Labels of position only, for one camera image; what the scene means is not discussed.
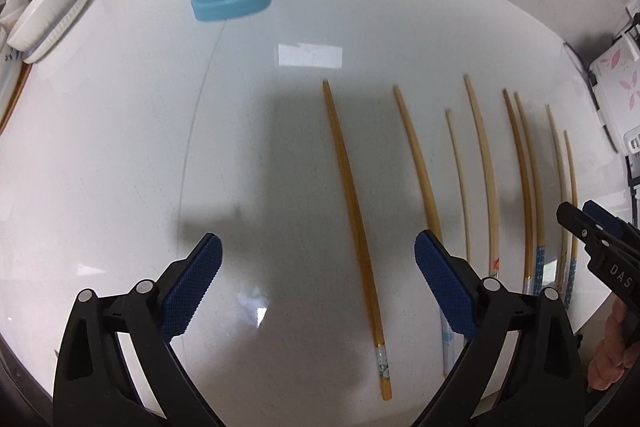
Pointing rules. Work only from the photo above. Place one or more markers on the white ceramic bowl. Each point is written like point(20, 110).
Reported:
point(45, 7)

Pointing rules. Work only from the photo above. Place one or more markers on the tan chopstick light blue end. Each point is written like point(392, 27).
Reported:
point(420, 167)

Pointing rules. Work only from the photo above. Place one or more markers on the tan chopstick blue patterned end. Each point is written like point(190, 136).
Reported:
point(571, 177)
point(559, 157)
point(536, 177)

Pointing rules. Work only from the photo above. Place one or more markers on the tan chopstick red patterned end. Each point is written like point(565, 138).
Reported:
point(482, 147)

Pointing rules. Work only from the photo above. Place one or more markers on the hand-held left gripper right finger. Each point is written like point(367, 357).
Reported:
point(442, 282)

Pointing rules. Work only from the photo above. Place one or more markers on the amber chopstick blue patterned end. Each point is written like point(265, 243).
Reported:
point(523, 177)

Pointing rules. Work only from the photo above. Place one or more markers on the white ribbed dish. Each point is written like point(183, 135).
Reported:
point(62, 32)

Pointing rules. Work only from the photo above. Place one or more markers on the amber chopstick floral end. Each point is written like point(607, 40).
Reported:
point(350, 187)

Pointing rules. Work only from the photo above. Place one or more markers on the black metal stand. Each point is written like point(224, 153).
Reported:
point(634, 187)

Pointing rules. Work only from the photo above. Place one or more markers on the white floral rice cooker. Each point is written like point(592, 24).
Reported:
point(620, 77)

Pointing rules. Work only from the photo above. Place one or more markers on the blue patterned white plate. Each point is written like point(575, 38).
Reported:
point(6, 67)

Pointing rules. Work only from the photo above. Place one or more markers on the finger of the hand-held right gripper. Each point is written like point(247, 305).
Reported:
point(602, 214)
point(577, 224)

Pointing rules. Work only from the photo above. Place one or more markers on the person's right hand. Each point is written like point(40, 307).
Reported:
point(607, 352)

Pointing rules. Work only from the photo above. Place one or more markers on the pale plain chopstick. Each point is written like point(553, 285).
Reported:
point(460, 177)

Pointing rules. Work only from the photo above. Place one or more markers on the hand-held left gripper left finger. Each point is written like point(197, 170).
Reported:
point(195, 282)

